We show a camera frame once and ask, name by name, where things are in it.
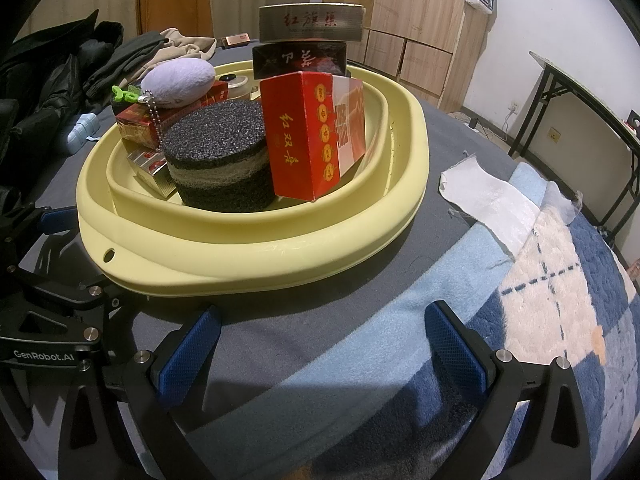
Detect light blue power bank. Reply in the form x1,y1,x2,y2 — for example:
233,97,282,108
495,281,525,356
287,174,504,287
66,113,102,154

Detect large red cigarette box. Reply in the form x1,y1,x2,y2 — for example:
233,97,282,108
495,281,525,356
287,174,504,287
260,71,367,202

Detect olive green jacket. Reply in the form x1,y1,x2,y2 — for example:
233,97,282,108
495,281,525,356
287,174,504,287
81,31,172,99

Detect black folding table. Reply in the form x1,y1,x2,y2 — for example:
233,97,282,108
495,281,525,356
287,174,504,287
506,50,640,243

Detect translucent gauze sheet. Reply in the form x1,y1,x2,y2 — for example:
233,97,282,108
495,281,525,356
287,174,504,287
542,179,585,222

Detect green plastic charm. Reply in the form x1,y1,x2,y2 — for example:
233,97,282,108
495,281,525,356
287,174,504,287
111,85,144,104

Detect black jacket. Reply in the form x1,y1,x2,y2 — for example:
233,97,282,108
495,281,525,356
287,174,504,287
0,9,124,206

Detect glossy red cigarette box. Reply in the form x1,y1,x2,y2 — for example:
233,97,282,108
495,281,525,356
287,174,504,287
115,80,229,150

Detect grey bed sheet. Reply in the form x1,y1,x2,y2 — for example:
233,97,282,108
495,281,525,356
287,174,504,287
0,45,526,461

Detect white paper towel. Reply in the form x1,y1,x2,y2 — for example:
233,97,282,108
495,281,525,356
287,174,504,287
438,157,544,257

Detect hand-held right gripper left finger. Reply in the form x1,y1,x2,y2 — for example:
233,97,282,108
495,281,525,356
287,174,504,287
60,305,223,480

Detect dark red cigarette carton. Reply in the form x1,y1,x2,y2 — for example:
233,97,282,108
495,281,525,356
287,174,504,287
252,41,348,81

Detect wooden wardrobe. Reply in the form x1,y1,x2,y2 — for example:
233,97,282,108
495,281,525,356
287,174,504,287
320,0,497,112

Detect silver red cigarette carton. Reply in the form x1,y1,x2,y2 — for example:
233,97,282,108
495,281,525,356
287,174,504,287
258,4,367,44

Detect power strip with cable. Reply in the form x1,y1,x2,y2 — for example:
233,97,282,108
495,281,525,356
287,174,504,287
452,112,488,136

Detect pale yellow plastic basin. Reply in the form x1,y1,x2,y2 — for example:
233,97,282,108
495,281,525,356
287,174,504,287
76,60,431,298

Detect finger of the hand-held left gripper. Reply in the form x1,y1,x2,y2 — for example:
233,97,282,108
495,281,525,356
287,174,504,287
19,280,123,322
0,205,81,267

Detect black grey foam cylinder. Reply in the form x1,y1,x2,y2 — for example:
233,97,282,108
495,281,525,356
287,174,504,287
162,100,277,214

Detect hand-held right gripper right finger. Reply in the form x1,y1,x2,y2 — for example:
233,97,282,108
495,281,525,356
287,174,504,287
424,300,592,480

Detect silver oval gadget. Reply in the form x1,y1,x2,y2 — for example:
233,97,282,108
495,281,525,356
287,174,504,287
215,74,252,104

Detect lilac plush ball keychain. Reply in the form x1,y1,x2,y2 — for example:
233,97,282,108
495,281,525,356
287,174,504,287
141,57,217,108

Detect silver cigarette pack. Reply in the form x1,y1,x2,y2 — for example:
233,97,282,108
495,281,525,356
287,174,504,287
126,147,179,197

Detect beige clothing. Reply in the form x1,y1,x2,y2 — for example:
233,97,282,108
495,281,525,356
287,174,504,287
144,27,217,69

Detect blue white checkered blanket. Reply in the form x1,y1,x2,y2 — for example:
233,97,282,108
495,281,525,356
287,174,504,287
190,162,640,480

